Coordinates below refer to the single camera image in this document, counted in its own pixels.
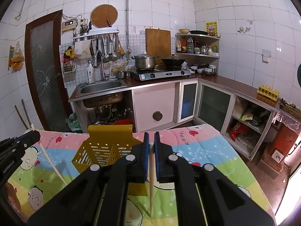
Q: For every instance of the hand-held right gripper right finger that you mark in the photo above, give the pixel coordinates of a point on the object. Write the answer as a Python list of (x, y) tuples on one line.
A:
[(157, 157)]

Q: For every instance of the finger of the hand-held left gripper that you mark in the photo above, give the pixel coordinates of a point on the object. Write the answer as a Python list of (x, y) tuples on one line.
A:
[(30, 137)]

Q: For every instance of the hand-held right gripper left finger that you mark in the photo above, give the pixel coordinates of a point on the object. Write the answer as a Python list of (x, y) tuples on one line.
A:
[(146, 157)]

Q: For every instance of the wooden chopstick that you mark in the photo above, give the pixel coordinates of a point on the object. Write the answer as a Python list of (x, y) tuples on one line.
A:
[(51, 162), (151, 193)]

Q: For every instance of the yellow plastic utensil holder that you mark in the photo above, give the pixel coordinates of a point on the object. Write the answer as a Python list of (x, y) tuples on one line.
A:
[(105, 136)]

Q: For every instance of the row of hanging kitchen utensils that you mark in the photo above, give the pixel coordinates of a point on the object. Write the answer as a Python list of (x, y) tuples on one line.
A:
[(108, 49)]

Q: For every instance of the kitchen counter cabinet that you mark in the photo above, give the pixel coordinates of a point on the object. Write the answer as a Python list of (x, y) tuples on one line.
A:
[(152, 103)]

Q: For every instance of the cartoon printed blanket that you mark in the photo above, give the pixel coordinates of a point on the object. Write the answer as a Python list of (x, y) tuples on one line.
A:
[(211, 150)]

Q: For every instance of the brown frosted glass door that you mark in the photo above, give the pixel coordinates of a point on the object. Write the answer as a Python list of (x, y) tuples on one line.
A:
[(44, 75)]

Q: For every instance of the yellow hanging snack bag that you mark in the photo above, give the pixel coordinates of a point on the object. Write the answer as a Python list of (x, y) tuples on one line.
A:
[(17, 58)]

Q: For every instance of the steel sink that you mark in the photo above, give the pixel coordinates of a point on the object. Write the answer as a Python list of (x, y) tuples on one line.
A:
[(103, 87)]

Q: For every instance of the steel gas stove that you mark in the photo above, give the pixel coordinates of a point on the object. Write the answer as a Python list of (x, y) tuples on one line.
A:
[(162, 74)]

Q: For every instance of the small steel pot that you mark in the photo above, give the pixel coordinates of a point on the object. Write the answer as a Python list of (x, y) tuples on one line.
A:
[(121, 74)]

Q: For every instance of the white soap bottle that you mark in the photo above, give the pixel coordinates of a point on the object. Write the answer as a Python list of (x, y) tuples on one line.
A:
[(90, 74)]

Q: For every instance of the steel pot with lid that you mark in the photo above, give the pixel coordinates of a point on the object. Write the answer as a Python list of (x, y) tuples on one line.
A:
[(144, 61)]

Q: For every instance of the black wok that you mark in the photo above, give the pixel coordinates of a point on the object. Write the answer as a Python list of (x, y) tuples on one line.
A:
[(173, 61)]

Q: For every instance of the group of small bowls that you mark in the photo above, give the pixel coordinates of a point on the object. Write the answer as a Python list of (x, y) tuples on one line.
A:
[(203, 70)]

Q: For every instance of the white hanging cloth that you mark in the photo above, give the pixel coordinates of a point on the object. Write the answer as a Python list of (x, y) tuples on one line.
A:
[(81, 49)]

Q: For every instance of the steel faucet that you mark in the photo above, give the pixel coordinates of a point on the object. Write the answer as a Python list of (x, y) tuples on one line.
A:
[(101, 63)]

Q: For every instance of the row of condiment bottles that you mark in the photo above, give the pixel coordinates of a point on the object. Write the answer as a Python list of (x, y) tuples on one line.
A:
[(188, 47)]

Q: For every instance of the rectangular wooden cutting board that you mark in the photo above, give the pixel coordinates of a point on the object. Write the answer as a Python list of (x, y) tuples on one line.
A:
[(158, 42)]

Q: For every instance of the metal cup of chopsticks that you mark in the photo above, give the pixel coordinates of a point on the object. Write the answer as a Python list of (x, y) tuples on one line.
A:
[(85, 28)]

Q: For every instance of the red cardboard box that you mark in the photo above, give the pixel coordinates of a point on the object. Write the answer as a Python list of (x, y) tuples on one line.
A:
[(284, 139)]

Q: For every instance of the yellow egg carton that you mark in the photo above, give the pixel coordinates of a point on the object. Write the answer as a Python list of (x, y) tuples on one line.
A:
[(268, 91)]

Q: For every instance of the beige bowl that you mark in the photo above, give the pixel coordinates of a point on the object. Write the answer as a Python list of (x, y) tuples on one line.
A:
[(184, 31)]

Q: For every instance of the black pan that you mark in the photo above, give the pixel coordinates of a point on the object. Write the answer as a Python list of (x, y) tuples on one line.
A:
[(198, 32)]

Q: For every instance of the round wooden board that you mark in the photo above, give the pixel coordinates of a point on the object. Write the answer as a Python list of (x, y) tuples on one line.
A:
[(103, 15)]

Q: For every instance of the wooden chopping block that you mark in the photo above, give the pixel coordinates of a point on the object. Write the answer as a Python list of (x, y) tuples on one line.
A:
[(290, 107)]

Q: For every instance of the corner wall shelf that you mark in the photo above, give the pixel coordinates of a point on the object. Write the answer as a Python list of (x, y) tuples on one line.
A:
[(197, 55)]

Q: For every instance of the beige digital wall box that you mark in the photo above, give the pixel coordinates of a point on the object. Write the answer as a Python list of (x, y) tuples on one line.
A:
[(69, 25)]

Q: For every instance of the metal wall rack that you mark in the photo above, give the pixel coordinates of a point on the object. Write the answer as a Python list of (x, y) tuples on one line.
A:
[(96, 34)]

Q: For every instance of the yellow wall poster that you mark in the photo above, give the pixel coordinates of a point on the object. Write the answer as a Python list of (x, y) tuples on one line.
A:
[(211, 29)]

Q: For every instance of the white wall socket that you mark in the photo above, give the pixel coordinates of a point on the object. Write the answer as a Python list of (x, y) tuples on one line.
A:
[(266, 56)]

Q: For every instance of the grey wall pipe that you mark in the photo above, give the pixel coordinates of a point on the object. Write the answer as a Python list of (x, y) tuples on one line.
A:
[(127, 9)]

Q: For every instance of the wall stickers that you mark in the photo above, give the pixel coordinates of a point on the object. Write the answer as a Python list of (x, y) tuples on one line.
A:
[(243, 29)]

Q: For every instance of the green round wall board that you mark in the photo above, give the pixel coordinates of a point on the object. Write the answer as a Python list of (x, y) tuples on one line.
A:
[(299, 76)]

